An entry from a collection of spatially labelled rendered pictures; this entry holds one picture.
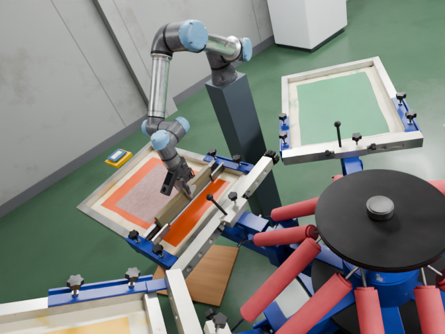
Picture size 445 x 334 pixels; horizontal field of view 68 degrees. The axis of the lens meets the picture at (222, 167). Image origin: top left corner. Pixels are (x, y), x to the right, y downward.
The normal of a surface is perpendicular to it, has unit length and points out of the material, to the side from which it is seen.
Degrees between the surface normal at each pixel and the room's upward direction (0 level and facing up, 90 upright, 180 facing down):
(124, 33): 90
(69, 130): 90
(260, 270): 0
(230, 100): 90
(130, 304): 32
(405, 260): 0
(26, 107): 90
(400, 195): 0
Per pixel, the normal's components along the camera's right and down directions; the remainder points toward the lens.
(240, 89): 0.58, 0.39
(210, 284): -0.29, -0.72
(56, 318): 0.22, -0.85
